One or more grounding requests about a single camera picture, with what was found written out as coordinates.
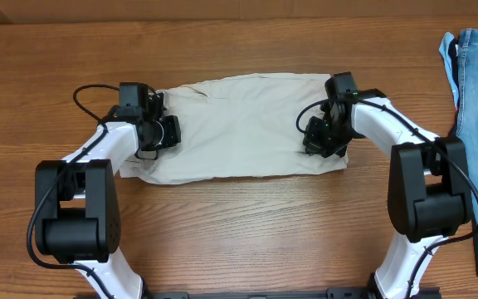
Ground beige cotton shorts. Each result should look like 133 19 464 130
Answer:
119 73 348 185

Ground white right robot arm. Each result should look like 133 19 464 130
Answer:
302 72 474 298

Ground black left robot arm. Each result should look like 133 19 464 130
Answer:
26 82 181 298

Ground light blue garment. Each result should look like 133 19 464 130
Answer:
439 32 460 109

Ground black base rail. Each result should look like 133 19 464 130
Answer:
139 286 443 299

